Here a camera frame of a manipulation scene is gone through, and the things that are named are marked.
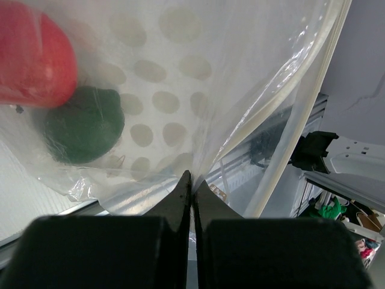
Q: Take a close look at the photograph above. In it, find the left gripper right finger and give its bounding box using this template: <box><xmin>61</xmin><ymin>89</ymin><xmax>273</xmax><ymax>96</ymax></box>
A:
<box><xmin>192</xmin><ymin>182</ymin><xmax>372</xmax><ymax>288</ymax></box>

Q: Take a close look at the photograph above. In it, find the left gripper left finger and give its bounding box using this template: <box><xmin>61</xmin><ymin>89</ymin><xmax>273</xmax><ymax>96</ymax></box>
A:
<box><xmin>1</xmin><ymin>172</ymin><xmax>191</xmax><ymax>288</ymax></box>

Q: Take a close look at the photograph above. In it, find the green lime toy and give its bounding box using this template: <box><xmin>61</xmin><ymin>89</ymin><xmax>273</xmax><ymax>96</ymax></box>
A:
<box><xmin>43</xmin><ymin>86</ymin><xmax>125</xmax><ymax>165</ymax></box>

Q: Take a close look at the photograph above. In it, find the clear zip top bag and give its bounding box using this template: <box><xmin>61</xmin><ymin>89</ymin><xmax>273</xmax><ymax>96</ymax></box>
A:
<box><xmin>1</xmin><ymin>1</ymin><xmax>350</xmax><ymax>217</ymax></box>

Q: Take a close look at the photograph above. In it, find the red tomato toy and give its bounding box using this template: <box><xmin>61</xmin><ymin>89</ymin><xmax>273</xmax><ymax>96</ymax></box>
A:
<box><xmin>1</xmin><ymin>1</ymin><xmax>78</xmax><ymax>108</ymax></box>

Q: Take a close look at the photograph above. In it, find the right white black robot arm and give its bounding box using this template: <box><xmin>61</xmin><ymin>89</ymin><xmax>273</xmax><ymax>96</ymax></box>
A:
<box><xmin>289</xmin><ymin>131</ymin><xmax>384</xmax><ymax>181</ymax></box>

